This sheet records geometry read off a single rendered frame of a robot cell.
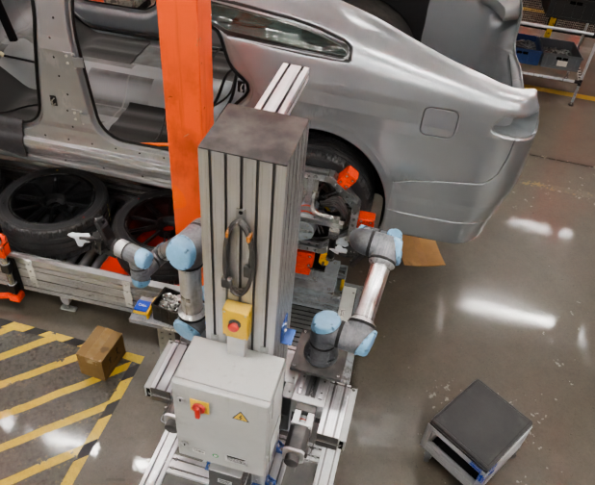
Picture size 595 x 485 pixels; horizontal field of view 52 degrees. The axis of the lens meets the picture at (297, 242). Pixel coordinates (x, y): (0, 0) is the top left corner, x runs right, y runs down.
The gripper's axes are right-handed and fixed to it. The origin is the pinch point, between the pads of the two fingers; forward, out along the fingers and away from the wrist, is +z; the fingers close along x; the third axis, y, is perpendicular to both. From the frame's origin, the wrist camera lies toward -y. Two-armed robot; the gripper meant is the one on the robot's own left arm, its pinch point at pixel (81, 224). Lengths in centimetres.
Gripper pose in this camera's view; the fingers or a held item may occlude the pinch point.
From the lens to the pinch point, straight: 269.1
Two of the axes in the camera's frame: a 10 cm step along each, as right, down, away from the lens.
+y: -1.3, 8.1, 5.7
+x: 4.7, -4.6, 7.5
